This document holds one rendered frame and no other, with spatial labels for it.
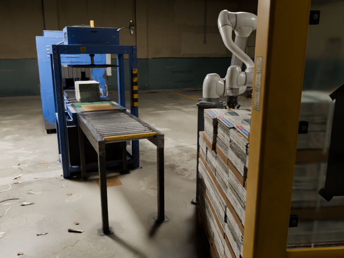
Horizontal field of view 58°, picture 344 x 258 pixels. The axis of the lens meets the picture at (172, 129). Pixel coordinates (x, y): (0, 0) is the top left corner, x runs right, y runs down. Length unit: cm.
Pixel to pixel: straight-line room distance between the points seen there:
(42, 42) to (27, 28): 518
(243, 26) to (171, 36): 961
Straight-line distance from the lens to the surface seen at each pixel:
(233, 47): 245
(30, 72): 1115
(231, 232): 184
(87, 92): 449
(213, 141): 204
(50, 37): 601
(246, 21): 262
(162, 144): 261
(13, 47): 1115
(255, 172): 82
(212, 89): 285
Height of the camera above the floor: 145
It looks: 14 degrees down
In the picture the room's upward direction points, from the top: straight up
